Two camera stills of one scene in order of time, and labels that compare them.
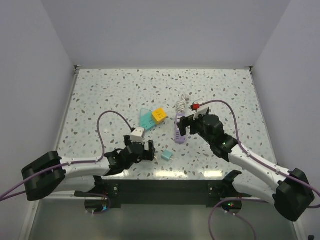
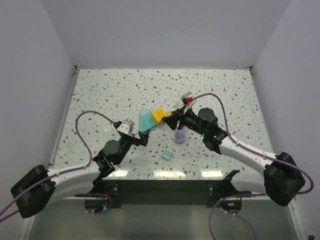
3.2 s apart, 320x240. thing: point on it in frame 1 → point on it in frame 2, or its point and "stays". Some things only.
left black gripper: [146, 154] → [144, 138]
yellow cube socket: [158, 115] stays
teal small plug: [167, 155] stays
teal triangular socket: [146, 120] stays
